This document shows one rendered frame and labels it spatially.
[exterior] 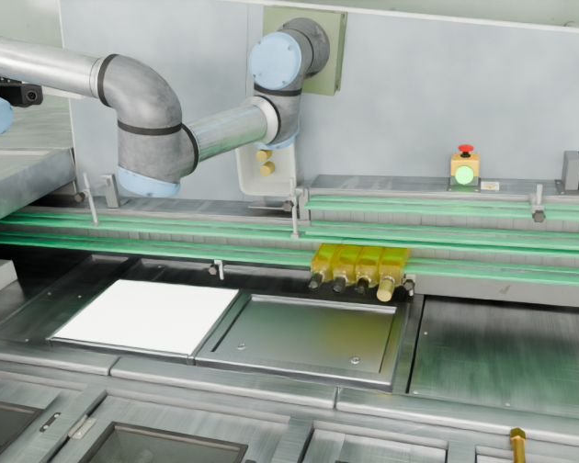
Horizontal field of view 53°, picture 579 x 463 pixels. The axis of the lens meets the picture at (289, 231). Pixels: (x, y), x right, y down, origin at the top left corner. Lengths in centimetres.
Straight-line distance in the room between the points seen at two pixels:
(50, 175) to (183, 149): 96
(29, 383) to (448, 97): 128
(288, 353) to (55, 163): 104
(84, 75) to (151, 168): 20
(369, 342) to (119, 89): 81
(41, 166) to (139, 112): 97
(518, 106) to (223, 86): 81
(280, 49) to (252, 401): 78
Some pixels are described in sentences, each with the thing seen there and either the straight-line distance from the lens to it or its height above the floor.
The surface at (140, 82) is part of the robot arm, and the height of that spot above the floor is 143.
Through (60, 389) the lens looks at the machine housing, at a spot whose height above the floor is 144.
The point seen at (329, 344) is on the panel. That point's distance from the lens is 143.
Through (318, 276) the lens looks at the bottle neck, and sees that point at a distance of 143.
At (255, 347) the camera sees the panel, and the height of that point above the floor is 124.
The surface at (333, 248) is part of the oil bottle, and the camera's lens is 153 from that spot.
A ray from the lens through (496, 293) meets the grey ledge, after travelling 166.
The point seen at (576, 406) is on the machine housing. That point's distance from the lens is 138.
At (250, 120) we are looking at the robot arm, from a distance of 131.
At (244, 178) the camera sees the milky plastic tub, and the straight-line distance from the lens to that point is 171.
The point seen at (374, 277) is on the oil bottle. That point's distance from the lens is 144.
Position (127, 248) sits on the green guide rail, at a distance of 185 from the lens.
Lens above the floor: 233
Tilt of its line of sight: 60 degrees down
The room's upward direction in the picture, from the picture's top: 144 degrees counter-clockwise
